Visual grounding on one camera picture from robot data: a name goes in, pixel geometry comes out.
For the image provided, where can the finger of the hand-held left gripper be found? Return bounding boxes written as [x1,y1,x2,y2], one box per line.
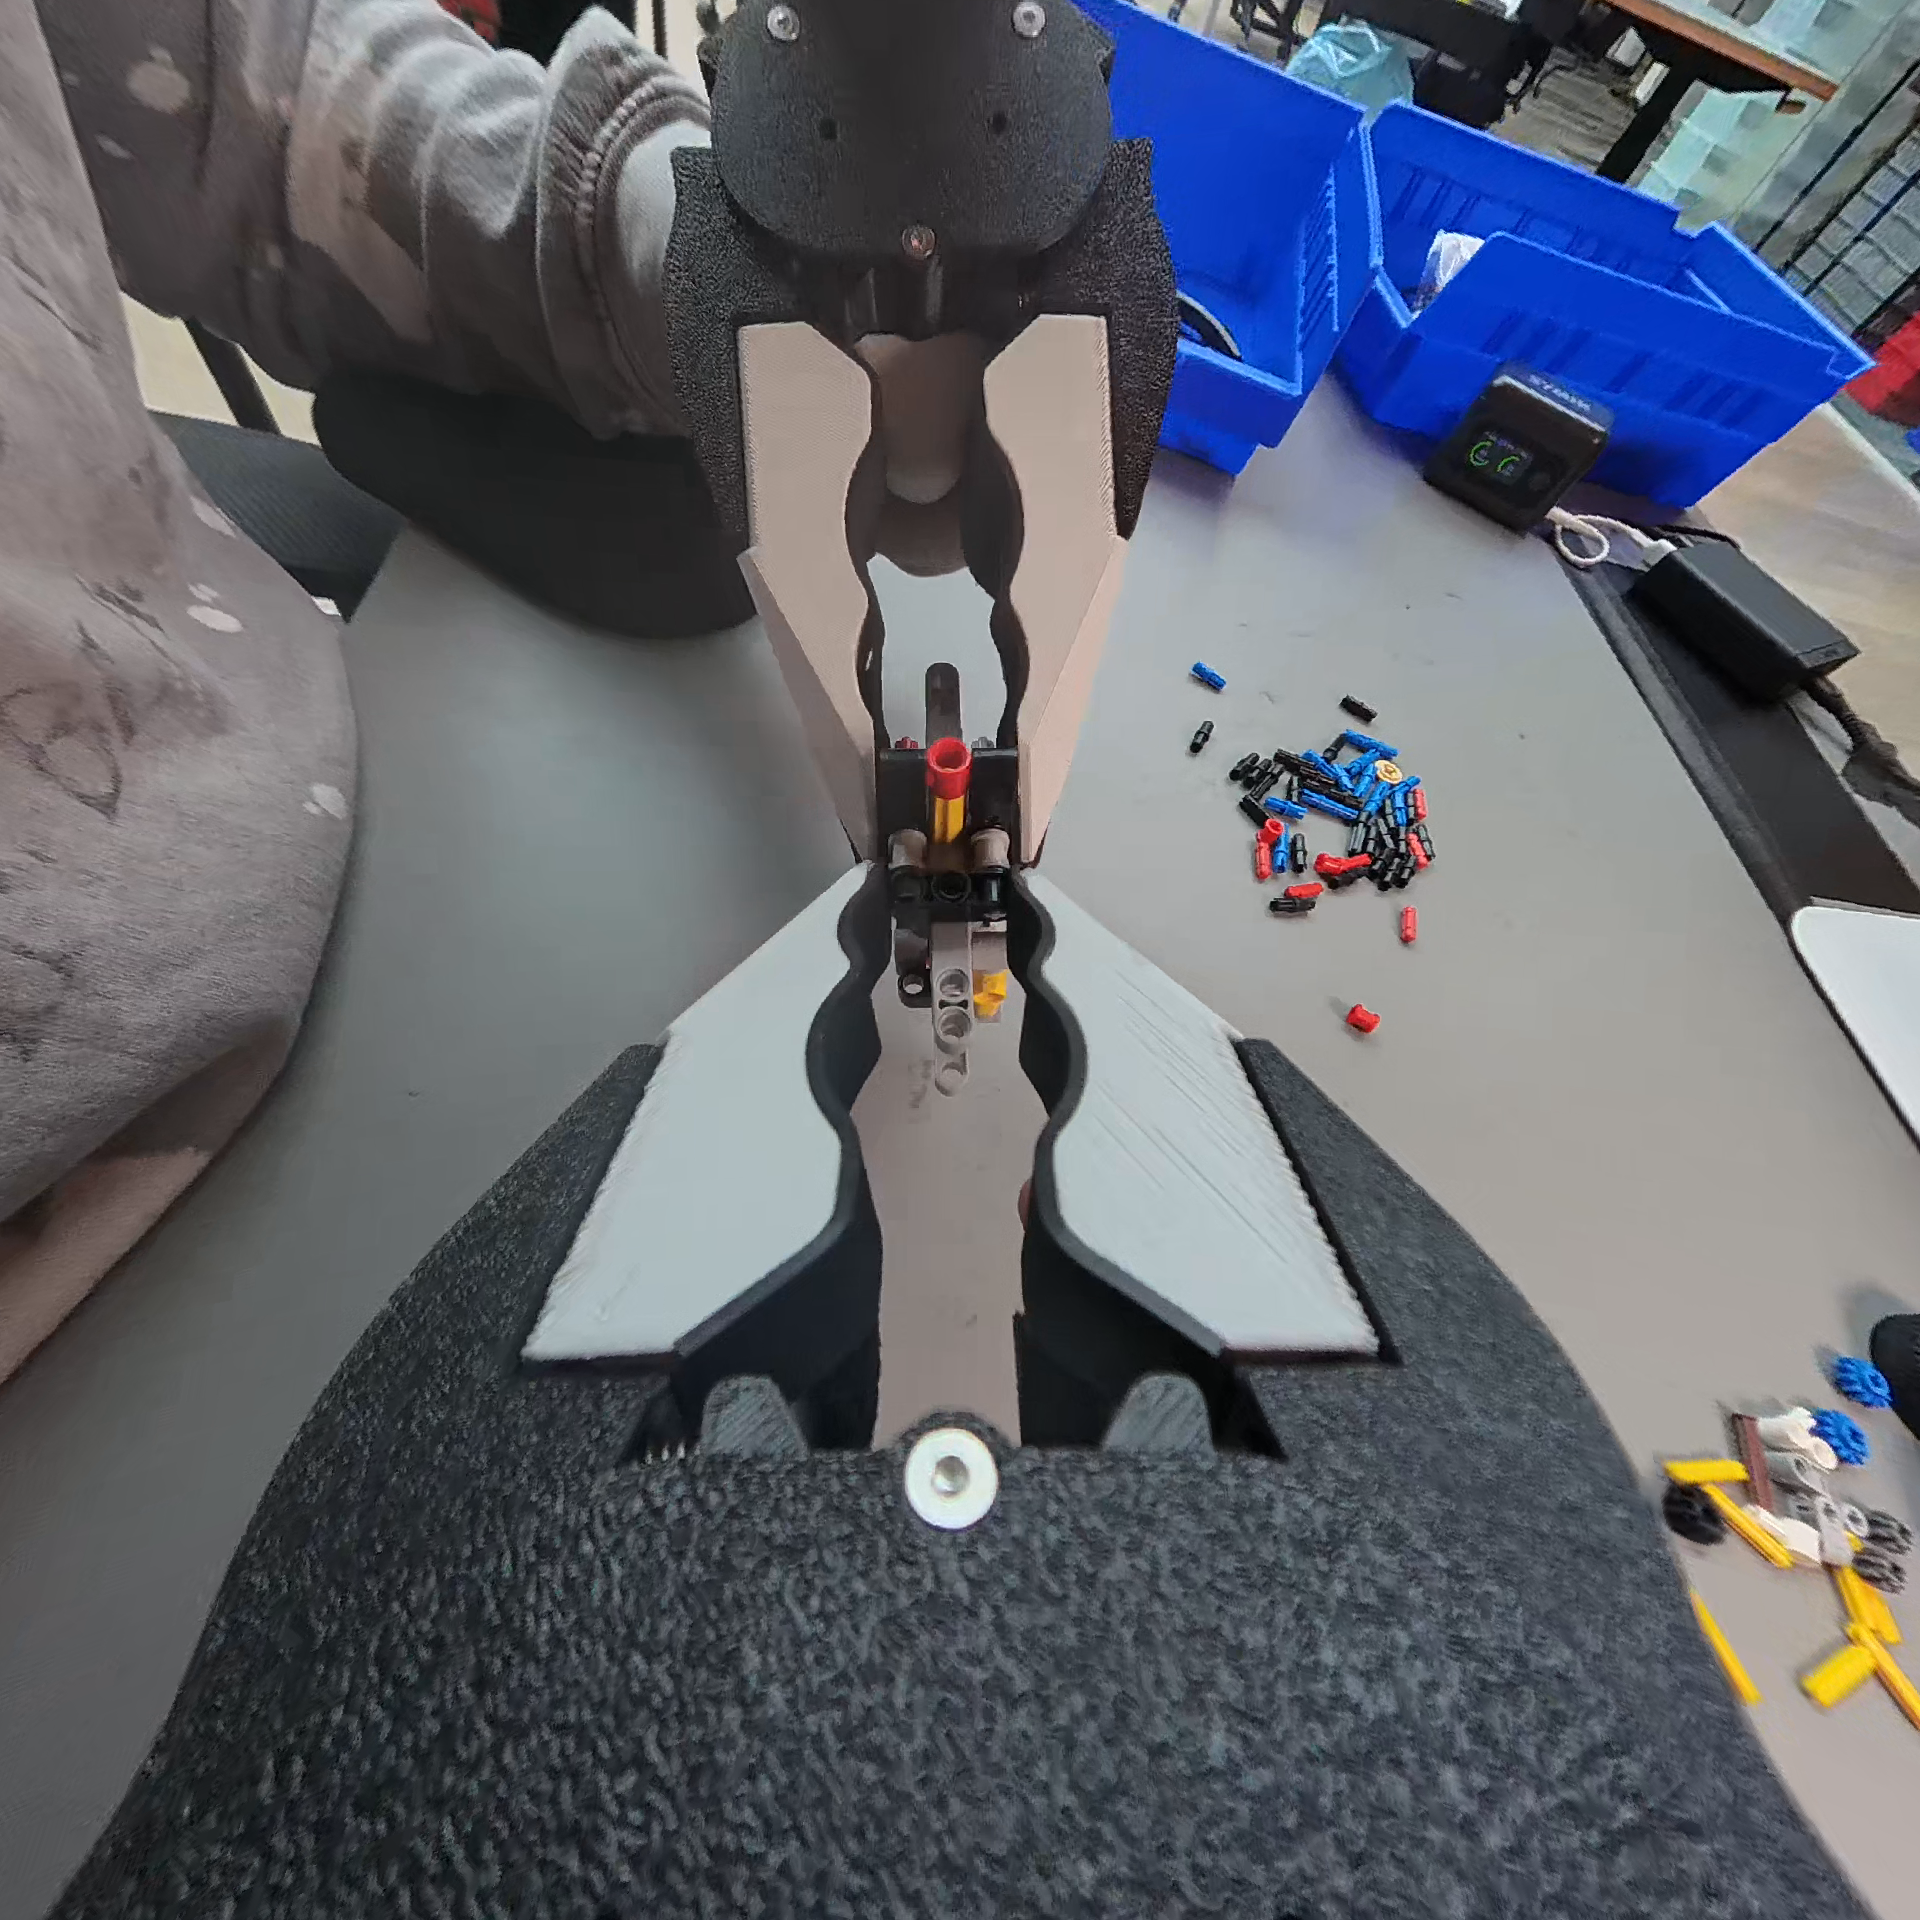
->
[978,314,1133,872]
[734,318,888,870]

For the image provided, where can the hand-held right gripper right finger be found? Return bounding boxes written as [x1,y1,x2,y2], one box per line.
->
[1015,870,1382,1364]

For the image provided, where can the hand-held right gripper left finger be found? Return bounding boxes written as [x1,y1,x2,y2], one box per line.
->
[519,862,888,1368]

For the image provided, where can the grey toy brick assembly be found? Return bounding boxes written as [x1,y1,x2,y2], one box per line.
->
[874,663,1037,1104]

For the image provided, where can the pile of small connector pins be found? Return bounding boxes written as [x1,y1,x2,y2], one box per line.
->
[1230,726,1440,918]

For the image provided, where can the person's left forearm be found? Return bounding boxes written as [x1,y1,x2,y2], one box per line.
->
[90,0,713,440]

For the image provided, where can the grey desk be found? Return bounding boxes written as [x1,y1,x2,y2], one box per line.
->
[0,352,1920,1920]

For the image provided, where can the pale desk stand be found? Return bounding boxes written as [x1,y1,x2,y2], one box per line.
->
[1791,904,1920,1142]

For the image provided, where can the wooden top desk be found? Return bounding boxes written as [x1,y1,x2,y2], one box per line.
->
[1604,0,1847,100]

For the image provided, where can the short blue storage bin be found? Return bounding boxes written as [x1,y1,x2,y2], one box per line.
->
[1072,0,1374,475]

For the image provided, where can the black device with green display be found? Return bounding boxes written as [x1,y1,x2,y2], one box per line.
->
[1422,363,1617,534]

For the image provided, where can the black mesh chair seat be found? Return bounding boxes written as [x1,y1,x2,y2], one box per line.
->
[149,412,407,620]

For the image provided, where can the long blue storage bin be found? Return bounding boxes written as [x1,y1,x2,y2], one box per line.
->
[1334,102,1877,513]

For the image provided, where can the black power adapter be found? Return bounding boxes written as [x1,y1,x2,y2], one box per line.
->
[1625,540,1862,704]

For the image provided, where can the pile of mixed toy pieces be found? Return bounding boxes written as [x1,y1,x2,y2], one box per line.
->
[1656,1402,1920,1729]

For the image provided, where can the person's grey sweatshirt torso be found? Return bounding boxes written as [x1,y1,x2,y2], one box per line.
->
[0,0,361,1382]

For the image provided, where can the white cable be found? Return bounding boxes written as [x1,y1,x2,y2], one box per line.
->
[1544,507,1681,572]

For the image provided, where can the black adapter cable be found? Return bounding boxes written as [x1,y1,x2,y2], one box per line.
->
[1799,674,1920,799]

